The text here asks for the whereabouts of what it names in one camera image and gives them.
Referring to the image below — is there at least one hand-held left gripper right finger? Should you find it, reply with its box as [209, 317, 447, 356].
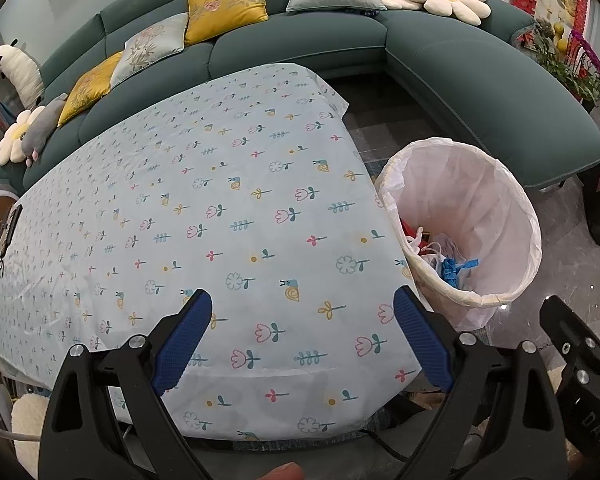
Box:
[393, 285, 567, 480]

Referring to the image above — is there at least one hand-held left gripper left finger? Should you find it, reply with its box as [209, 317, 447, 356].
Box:
[39, 288, 214, 480]

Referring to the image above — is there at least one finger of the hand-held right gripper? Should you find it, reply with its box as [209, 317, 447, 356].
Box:
[539, 296, 600, 363]

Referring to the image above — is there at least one white lined waste bin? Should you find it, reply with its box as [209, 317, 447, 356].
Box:
[375, 136, 542, 332]

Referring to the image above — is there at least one person's left hand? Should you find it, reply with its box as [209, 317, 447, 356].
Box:
[257, 461, 304, 480]

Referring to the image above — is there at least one blue plastic scrap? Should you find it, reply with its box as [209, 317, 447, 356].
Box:
[441, 257, 481, 288]

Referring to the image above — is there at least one floral printed tablecloth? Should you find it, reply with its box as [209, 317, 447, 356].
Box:
[0, 62, 423, 443]

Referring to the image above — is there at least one white fluffy seat cushion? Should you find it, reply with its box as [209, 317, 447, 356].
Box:
[11, 392, 53, 480]

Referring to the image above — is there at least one potted flowering plant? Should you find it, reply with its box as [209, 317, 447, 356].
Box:
[522, 17, 600, 106]

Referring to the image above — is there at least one dark green corner sofa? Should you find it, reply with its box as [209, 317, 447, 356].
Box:
[0, 0, 600, 201]

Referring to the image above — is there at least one grey plush toy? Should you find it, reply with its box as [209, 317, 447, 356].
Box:
[20, 92, 70, 161]

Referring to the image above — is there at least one small daisy flower cushion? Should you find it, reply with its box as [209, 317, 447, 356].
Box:
[0, 106, 46, 165]

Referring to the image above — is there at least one small yellow embroidered cushion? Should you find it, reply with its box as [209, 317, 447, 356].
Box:
[57, 51, 123, 128]

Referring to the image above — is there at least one square grey-green embroidered cushion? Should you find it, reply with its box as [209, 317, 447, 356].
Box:
[111, 12, 190, 88]

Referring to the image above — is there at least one white sheep plush toy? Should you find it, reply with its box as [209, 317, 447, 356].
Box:
[0, 39, 46, 106]

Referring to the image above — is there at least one large yellow embroidered cushion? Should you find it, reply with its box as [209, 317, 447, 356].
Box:
[184, 0, 270, 46]

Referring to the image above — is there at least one black cable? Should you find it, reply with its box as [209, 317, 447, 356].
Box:
[362, 427, 421, 463]

